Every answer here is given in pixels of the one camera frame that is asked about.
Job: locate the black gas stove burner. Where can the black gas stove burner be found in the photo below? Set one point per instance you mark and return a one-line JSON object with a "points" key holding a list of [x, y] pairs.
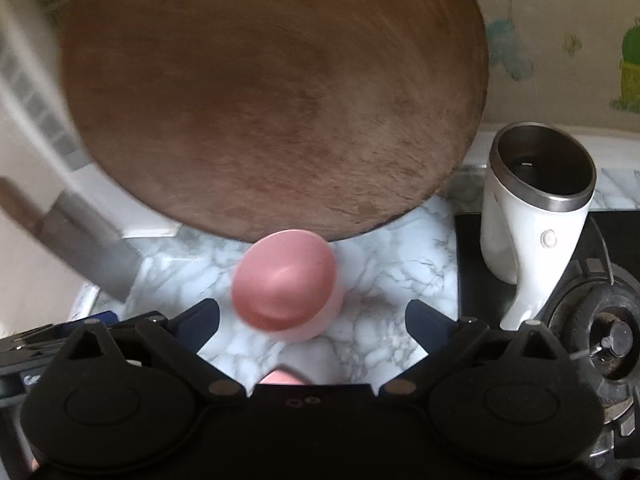
{"points": [[590, 280]]}

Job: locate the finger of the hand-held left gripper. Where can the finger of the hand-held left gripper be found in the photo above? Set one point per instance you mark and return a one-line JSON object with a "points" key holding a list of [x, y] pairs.
{"points": [[60, 329]]}

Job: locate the white steel mug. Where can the white steel mug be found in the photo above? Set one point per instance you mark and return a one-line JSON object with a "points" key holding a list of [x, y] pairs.
{"points": [[520, 220]]}

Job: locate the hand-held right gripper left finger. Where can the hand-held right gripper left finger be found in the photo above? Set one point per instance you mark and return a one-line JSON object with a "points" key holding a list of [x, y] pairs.
{"points": [[200, 322]]}

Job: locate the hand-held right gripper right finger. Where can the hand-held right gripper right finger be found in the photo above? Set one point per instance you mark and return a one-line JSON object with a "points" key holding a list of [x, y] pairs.
{"points": [[425, 322]]}

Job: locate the pink bowl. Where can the pink bowl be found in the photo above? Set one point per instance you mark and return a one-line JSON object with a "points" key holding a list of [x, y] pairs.
{"points": [[285, 285]]}

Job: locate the round wooden cutting board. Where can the round wooden cutting board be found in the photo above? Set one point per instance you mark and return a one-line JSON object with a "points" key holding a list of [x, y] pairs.
{"points": [[270, 95]]}

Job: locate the steel cleaver knife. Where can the steel cleaver knife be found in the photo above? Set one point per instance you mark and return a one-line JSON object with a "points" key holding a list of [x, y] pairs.
{"points": [[75, 240]]}

